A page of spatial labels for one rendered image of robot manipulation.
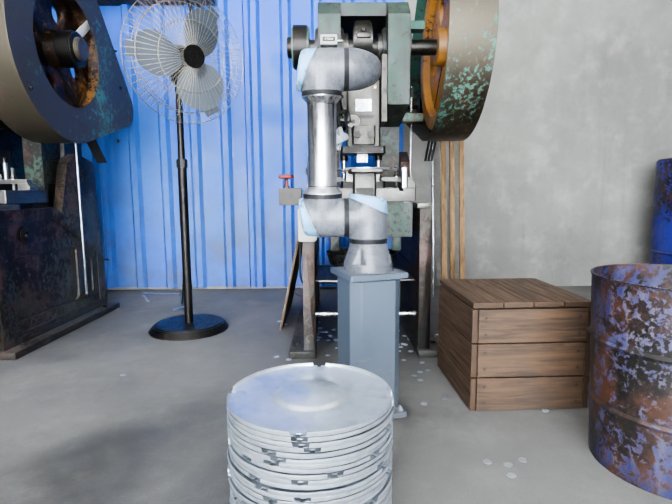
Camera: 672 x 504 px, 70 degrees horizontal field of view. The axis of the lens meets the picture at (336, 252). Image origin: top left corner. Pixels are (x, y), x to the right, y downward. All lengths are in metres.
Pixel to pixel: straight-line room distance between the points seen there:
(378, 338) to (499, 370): 0.41
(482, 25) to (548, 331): 1.11
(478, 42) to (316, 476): 1.62
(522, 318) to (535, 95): 2.37
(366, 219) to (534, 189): 2.40
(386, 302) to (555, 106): 2.61
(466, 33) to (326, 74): 0.74
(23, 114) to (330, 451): 1.94
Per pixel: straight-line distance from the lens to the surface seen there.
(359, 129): 2.14
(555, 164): 3.74
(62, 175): 2.85
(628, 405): 1.35
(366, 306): 1.40
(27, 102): 2.31
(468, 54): 1.98
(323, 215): 1.39
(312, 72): 1.40
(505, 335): 1.58
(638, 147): 4.03
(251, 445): 0.80
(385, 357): 1.47
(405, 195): 2.11
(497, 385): 1.63
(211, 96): 2.47
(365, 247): 1.40
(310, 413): 0.82
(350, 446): 0.78
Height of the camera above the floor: 0.69
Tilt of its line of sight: 7 degrees down
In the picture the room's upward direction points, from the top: straight up
